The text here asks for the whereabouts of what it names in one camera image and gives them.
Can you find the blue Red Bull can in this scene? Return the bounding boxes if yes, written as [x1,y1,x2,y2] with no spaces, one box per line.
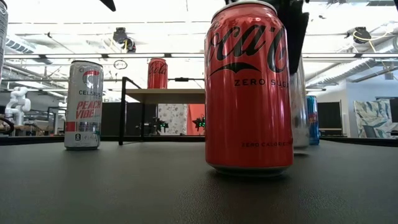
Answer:
[306,95,320,146]

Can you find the distant black robot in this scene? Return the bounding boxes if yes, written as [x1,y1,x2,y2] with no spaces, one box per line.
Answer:
[192,115,206,131]
[146,117,169,136]

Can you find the small wooden shelf black legs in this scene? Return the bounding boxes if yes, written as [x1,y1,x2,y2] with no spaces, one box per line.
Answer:
[118,77,206,146]

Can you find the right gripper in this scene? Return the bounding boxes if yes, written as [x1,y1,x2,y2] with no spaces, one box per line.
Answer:
[275,0,310,75]

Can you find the black table frame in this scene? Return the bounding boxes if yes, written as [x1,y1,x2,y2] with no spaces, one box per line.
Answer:
[0,135,398,147]

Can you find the Celsius Peach Vibe can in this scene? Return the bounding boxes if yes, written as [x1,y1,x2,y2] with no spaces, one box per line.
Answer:
[63,60,104,151]

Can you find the red Coca-Cola Zero Sugar can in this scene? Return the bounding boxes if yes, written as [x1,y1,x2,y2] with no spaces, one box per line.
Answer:
[204,1,294,177]

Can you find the leaf patterned panel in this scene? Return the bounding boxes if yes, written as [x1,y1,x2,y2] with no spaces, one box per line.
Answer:
[353,98,398,139]

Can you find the floral patterned panel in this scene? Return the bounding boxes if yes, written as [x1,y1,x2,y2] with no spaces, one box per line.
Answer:
[157,104,188,136]

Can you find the black table mat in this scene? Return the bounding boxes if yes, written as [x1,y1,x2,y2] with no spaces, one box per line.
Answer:
[0,140,398,224]

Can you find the ceiling cable reel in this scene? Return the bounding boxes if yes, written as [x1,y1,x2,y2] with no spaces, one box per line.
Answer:
[345,26,373,44]
[112,27,137,54]

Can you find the black screen panel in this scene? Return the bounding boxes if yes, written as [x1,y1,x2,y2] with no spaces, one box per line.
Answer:
[317,101,343,136]

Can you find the orange panel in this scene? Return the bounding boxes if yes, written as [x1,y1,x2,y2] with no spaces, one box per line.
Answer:
[186,104,206,136]

